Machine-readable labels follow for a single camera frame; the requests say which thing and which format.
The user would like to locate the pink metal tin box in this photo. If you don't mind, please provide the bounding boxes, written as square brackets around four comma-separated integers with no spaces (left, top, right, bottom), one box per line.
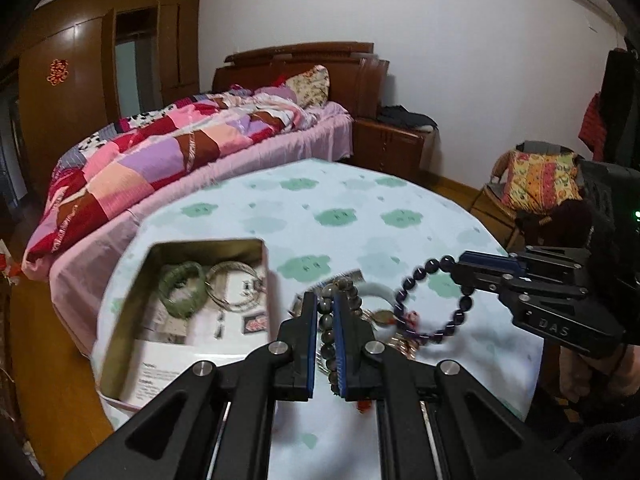
[98,238,270,412]

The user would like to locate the orange floral cushion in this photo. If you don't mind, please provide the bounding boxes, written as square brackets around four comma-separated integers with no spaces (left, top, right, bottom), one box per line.
[501,151,582,214]

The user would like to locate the red string charm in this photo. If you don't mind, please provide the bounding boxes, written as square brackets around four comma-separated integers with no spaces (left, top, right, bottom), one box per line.
[357,400,372,414]

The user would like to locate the grey brown bead bracelet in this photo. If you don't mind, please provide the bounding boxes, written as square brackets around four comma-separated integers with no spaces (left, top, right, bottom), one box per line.
[316,276,365,386]

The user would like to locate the red double happiness sticker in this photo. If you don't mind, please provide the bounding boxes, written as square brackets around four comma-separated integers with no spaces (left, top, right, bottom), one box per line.
[47,58,70,87]

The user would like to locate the dark clothes on nightstand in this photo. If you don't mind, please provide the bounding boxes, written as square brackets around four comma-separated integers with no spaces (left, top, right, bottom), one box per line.
[376,105,438,132]

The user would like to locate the wicker chair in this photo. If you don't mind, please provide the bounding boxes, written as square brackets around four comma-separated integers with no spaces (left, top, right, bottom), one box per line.
[474,141,584,248]

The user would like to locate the wooden nightstand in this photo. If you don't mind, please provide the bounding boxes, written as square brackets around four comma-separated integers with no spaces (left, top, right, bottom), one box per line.
[350,118,437,182]

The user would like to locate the floral pillow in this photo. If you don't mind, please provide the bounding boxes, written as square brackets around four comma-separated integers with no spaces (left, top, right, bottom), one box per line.
[284,65,330,108]

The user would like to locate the dark purple bead bracelet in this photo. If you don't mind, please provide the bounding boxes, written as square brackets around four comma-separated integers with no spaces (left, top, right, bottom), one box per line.
[392,253,475,345]

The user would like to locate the wooden bed with pink sheet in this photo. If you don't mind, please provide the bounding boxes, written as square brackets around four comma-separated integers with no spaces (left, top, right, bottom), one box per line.
[22,41,388,356]

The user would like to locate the patchwork quilt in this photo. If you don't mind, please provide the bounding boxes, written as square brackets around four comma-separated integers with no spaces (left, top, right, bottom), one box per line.
[23,91,319,273]

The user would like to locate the green jade bangle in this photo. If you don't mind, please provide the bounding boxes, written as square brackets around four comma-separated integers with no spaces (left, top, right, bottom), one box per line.
[157,261,207,320]

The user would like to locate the person's right hand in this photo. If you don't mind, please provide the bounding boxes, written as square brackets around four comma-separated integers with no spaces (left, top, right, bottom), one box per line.
[559,346,639,402]

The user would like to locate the gold bead necklace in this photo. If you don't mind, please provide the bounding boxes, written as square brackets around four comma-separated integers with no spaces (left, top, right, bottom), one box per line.
[364,309,426,361]

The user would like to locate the dark wooden wardrobe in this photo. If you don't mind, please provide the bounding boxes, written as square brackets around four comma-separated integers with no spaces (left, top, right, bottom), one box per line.
[1,0,200,200]

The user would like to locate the hanging red dark clothes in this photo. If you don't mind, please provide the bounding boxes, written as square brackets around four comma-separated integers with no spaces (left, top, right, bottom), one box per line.
[578,48,639,170]

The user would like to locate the green cloud print tablecloth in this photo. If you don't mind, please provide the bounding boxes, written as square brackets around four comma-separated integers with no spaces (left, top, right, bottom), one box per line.
[91,159,542,479]

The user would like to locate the silver bangle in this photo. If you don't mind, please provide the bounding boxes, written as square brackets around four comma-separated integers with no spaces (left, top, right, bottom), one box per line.
[205,261,265,313]

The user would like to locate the white jade bangle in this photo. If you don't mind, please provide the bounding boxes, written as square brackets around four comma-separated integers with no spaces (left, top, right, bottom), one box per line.
[357,282,397,328]

